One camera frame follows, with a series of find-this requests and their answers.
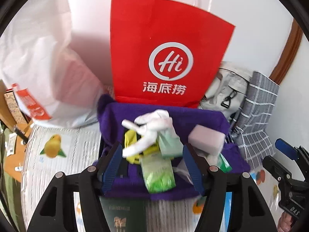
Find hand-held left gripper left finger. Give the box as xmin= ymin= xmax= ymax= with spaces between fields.
xmin=25 ymin=142 xmax=123 ymax=232

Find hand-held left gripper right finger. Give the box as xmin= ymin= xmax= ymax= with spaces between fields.
xmin=182 ymin=144 xmax=273 ymax=232

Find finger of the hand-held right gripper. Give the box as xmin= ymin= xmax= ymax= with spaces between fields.
xmin=275 ymin=138 xmax=309 ymax=161
xmin=263 ymin=156 xmax=294 ymax=187

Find white mesh drawstring pouch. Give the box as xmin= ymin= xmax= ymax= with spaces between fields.
xmin=174 ymin=159 xmax=195 ymax=185

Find yellow mini bag black straps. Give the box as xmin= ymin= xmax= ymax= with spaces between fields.
xmin=124 ymin=129 xmax=161 ymax=165

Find mint green tissue packet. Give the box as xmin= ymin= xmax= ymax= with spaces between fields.
xmin=158 ymin=128 xmax=184 ymax=160

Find white sponge block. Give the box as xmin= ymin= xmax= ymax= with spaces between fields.
xmin=188 ymin=124 xmax=224 ymax=155

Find light green tissue packet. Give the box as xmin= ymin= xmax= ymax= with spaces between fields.
xmin=141 ymin=153 xmax=176 ymax=194

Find purple fabric storage bag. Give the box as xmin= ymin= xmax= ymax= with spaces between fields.
xmin=97 ymin=94 xmax=250 ymax=201

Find person's right hand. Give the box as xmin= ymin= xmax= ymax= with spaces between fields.
xmin=277 ymin=213 xmax=294 ymax=232

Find grey checked fabric bag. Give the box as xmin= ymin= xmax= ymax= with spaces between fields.
xmin=231 ymin=71 xmax=280 ymax=170

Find dark box with wooden base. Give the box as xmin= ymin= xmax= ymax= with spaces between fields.
xmin=100 ymin=196 xmax=148 ymax=232

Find blue cardboard box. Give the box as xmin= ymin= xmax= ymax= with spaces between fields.
xmin=224 ymin=192 xmax=233 ymax=232

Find beige backpack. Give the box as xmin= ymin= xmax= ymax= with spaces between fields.
xmin=198 ymin=61 xmax=253 ymax=124

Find wooden nightstand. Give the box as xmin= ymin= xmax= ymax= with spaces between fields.
xmin=4 ymin=123 xmax=35 ymax=182

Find small items on bedside table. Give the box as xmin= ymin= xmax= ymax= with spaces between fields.
xmin=13 ymin=126 xmax=30 ymax=143

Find white flat packet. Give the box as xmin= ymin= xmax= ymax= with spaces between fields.
xmin=7 ymin=135 xmax=16 ymax=155

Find brown patterned book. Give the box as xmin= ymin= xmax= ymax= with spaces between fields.
xmin=3 ymin=89 xmax=27 ymax=126

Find white plastic shopping bag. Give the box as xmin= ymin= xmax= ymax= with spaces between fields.
xmin=0 ymin=0 xmax=107 ymax=129

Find red paper shopping bag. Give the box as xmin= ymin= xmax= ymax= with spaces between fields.
xmin=110 ymin=0 xmax=236 ymax=109

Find brown wooden door frame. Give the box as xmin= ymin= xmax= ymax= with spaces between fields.
xmin=269 ymin=18 xmax=304 ymax=85

